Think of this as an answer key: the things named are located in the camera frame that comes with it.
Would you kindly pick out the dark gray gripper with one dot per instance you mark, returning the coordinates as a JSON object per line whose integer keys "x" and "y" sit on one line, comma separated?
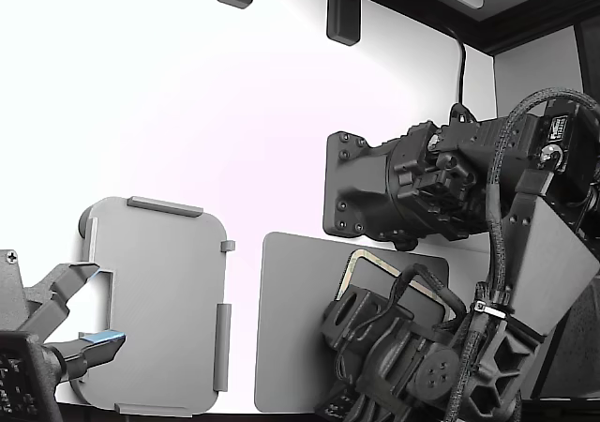
{"x": 11, "y": 290}

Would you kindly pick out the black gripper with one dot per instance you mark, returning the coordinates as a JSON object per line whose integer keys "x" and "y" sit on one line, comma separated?
{"x": 365, "y": 337}

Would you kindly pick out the black six-joint robot arm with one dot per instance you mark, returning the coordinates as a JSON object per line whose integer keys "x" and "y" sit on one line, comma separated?
{"x": 422, "y": 192}

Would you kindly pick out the gray holder with ridges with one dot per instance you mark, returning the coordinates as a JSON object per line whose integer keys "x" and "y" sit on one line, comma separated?
{"x": 159, "y": 276}

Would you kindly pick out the flat gray plate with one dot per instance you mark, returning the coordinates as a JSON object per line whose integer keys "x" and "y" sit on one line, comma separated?
{"x": 290, "y": 323}

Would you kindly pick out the white zip tie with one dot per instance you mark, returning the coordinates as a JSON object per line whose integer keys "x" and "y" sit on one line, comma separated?
{"x": 490, "y": 309}

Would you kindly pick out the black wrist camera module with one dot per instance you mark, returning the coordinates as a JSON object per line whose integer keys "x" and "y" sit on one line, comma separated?
{"x": 337, "y": 403}

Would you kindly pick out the black camera circuit board mount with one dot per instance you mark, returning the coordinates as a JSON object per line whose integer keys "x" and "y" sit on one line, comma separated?
{"x": 23, "y": 380}

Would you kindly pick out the black border rail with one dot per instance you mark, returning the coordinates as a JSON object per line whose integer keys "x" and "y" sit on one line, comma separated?
{"x": 515, "y": 30}

